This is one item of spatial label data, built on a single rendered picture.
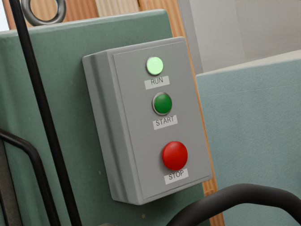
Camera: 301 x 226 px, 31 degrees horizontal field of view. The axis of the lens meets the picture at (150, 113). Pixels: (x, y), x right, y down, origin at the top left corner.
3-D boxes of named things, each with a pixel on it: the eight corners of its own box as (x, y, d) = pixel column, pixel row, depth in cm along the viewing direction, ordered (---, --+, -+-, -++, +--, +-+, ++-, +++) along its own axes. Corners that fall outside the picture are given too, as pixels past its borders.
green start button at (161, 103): (154, 117, 55) (149, 94, 55) (173, 112, 56) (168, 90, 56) (157, 117, 55) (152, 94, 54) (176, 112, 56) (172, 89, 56)
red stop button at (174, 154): (163, 173, 56) (157, 145, 55) (186, 165, 57) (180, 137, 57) (169, 174, 55) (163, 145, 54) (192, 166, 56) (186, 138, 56)
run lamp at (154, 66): (147, 77, 55) (143, 57, 55) (163, 73, 56) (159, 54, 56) (151, 76, 54) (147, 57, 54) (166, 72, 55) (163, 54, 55)
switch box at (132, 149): (111, 201, 59) (79, 57, 58) (182, 175, 64) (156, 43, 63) (139, 207, 54) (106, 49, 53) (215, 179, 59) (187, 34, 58)
